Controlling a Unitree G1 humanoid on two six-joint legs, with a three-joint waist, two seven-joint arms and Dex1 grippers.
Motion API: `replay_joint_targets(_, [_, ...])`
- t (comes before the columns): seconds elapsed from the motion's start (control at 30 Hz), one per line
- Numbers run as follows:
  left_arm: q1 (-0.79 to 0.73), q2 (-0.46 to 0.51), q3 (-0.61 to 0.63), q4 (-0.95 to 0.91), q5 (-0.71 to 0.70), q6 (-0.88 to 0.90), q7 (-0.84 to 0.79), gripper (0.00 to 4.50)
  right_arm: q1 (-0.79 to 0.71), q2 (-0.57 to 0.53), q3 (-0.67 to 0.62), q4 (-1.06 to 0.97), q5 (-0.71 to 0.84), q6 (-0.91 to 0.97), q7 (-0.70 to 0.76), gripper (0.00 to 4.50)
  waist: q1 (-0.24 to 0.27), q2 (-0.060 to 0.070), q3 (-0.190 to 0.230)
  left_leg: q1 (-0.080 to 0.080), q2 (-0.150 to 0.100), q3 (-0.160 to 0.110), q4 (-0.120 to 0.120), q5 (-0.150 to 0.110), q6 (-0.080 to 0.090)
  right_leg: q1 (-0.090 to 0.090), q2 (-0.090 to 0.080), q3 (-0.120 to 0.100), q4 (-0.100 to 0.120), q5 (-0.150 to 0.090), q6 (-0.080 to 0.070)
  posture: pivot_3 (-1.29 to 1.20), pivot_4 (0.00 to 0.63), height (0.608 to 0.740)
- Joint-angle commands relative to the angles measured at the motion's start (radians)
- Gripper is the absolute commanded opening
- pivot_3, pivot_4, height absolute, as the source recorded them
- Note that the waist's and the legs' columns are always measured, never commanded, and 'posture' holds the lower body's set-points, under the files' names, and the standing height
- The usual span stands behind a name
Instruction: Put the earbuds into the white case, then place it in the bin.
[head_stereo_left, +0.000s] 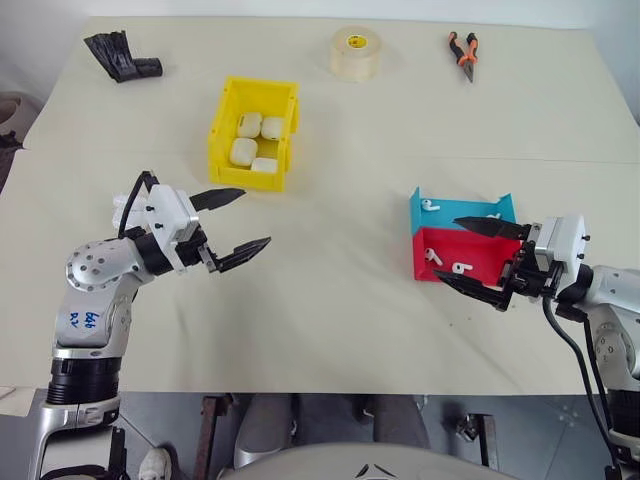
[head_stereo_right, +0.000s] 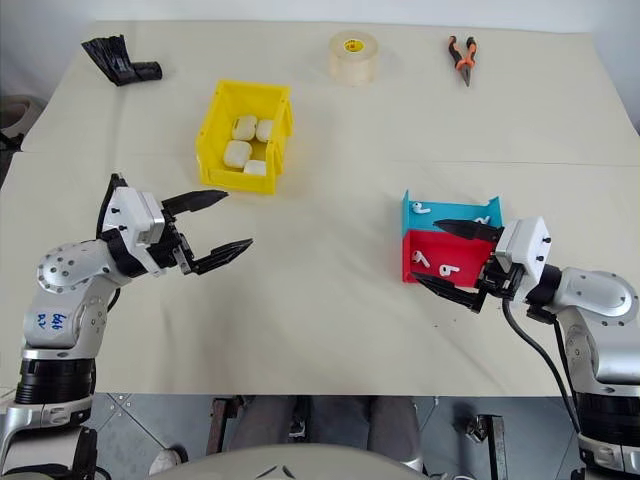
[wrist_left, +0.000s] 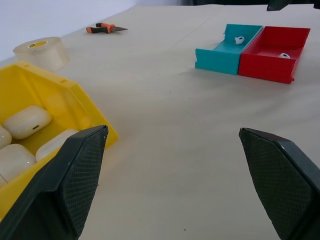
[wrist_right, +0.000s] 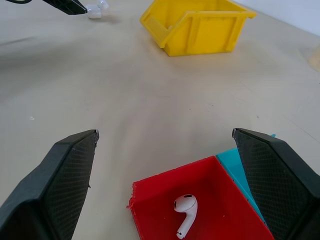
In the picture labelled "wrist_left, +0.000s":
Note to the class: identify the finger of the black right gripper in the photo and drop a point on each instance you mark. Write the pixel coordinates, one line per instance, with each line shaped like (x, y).
(276, 5)

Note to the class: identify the red plastic tray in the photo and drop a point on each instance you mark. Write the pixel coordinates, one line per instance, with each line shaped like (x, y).
(272, 57)

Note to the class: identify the clear adhesive tape roll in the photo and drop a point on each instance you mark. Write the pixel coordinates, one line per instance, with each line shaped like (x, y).
(42, 53)

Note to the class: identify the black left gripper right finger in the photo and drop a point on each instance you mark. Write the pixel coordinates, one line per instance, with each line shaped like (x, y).
(280, 182)

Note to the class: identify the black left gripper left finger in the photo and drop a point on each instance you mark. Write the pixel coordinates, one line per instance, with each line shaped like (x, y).
(60, 190)

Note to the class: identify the yellow plastic bin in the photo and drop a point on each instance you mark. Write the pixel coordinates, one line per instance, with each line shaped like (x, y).
(62, 100)

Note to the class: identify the teal plastic tray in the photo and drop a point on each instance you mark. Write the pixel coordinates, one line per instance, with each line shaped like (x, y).
(225, 53)

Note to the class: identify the white earbud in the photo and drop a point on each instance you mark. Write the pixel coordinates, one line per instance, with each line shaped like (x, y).
(284, 55)
(239, 40)

